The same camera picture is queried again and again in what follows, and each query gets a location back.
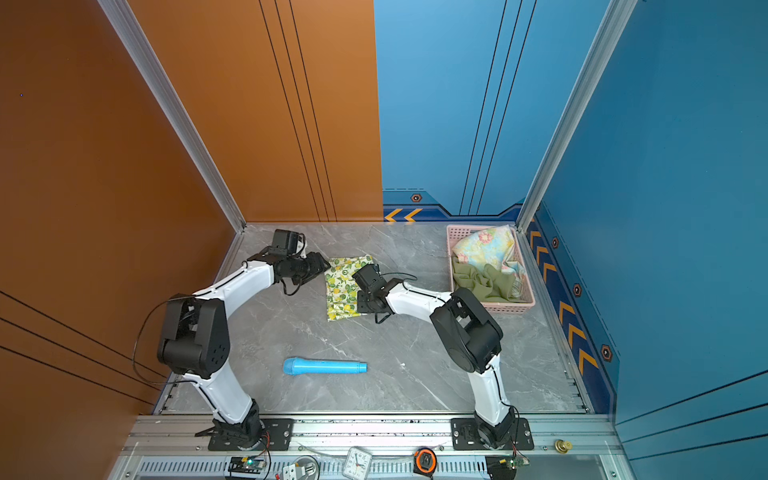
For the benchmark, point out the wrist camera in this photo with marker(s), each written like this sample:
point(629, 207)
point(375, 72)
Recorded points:
point(369, 279)
point(287, 243)

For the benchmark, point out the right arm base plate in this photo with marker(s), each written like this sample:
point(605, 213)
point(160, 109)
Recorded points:
point(475, 434)

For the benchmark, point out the right circuit board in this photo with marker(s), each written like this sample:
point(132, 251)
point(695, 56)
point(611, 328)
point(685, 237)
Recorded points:
point(505, 467)

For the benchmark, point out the aluminium corner post right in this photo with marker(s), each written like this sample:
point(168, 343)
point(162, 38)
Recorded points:
point(610, 30)

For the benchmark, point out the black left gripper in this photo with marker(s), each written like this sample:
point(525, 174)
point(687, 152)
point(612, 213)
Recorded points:
point(317, 265)

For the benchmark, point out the small white clock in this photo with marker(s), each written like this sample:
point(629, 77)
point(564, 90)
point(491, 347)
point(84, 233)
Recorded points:
point(357, 464)

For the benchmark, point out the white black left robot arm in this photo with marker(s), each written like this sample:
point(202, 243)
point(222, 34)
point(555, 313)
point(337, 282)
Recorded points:
point(195, 343)

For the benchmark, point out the white power plug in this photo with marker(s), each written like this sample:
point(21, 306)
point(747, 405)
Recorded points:
point(302, 468)

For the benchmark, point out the blue toy microphone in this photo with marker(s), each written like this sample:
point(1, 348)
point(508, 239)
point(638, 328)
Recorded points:
point(298, 366)

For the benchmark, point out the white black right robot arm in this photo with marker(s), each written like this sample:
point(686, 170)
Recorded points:
point(471, 338)

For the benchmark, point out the green circuit board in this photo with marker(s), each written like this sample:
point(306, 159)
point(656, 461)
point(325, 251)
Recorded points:
point(247, 467)

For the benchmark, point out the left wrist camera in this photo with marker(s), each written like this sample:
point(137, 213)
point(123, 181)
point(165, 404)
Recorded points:
point(287, 243)

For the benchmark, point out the aluminium front rail frame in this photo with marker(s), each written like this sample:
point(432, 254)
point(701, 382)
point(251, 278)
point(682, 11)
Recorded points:
point(165, 447)

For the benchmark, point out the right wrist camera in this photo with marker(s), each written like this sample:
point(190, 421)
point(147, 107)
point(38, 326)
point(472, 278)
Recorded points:
point(369, 279)

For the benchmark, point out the aluminium corner post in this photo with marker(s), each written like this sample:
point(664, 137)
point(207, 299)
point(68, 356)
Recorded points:
point(610, 30)
point(126, 25)

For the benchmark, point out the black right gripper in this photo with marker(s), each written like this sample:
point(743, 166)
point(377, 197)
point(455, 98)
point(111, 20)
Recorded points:
point(360, 303)

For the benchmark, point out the brass round knob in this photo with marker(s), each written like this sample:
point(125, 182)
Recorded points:
point(563, 446)

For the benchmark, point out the aluminium corner post left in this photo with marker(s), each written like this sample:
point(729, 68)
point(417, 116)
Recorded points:
point(126, 25)

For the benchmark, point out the orange black tape measure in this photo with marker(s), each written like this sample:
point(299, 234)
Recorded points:
point(425, 462)

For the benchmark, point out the lemon print skirt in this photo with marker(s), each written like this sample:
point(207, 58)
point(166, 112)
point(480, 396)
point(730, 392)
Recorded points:
point(341, 288)

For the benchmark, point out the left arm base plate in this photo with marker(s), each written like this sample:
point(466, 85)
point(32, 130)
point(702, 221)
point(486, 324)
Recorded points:
point(273, 434)

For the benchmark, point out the pastel floral skirt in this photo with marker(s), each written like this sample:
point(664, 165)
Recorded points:
point(493, 245)

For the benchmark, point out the olive green ruffled skirt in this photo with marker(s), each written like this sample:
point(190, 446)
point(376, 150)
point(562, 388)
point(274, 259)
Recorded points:
point(488, 283)

